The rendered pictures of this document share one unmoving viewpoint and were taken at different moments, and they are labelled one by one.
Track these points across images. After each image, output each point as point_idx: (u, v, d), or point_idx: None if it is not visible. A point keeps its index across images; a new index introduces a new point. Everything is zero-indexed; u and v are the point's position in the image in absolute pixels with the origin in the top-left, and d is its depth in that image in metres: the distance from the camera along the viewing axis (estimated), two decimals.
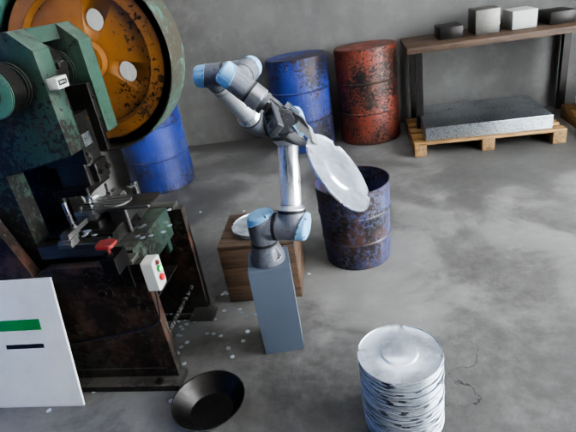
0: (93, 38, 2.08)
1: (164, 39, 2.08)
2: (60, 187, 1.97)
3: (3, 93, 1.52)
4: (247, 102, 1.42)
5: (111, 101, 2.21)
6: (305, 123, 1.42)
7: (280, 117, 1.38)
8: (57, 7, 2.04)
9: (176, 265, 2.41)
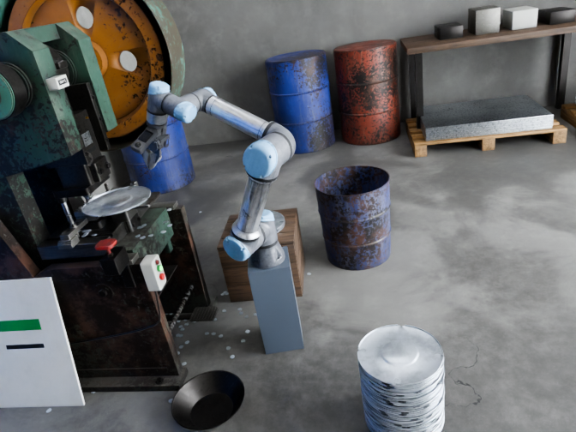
0: (87, 36, 2.08)
1: (153, 18, 2.04)
2: (60, 187, 1.97)
3: (3, 93, 1.52)
4: (147, 114, 1.77)
5: (119, 96, 2.19)
6: (157, 159, 1.87)
7: (147, 147, 1.79)
8: (47, 15, 2.06)
9: (176, 265, 2.41)
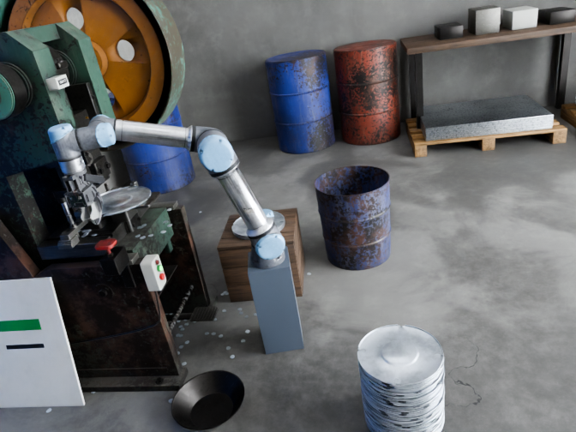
0: None
1: None
2: (60, 187, 1.97)
3: (3, 94, 1.53)
4: (81, 157, 1.59)
5: None
6: None
7: None
8: (135, 91, 2.17)
9: (176, 265, 2.41)
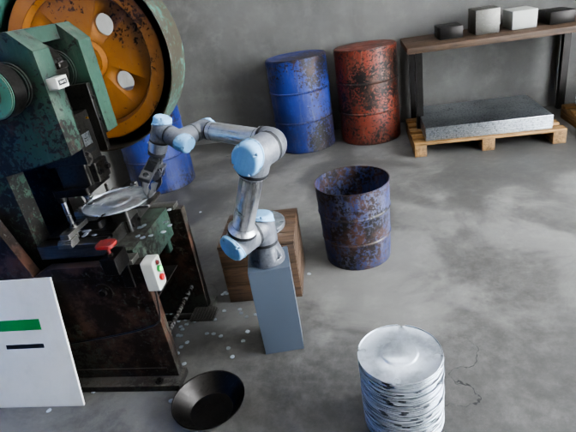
0: None
1: None
2: (60, 187, 1.97)
3: (3, 94, 1.53)
4: (151, 145, 1.87)
5: (130, 57, 2.10)
6: (158, 188, 1.96)
7: (153, 176, 1.88)
8: None
9: (176, 265, 2.41)
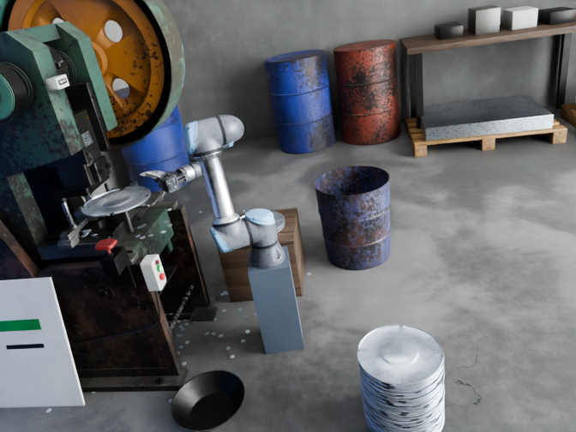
0: (104, 45, 2.09)
1: (168, 82, 2.16)
2: (60, 187, 1.97)
3: (3, 94, 1.53)
4: None
5: None
6: (153, 171, 2.12)
7: None
8: (82, 1, 2.02)
9: (176, 265, 2.41)
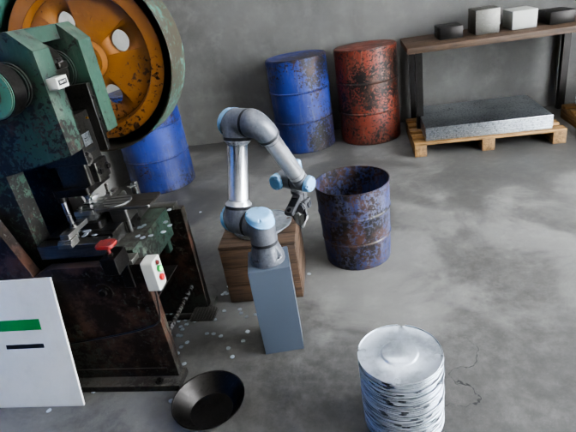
0: (107, 51, 2.10)
1: (163, 101, 2.21)
2: (60, 187, 1.97)
3: (3, 94, 1.53)
4: None
5: None
6: (305, 218, 2.36)
7: (296, 209, 2.30)
8: (96, 4, 2.02)
9: (176, 265, 2.41)
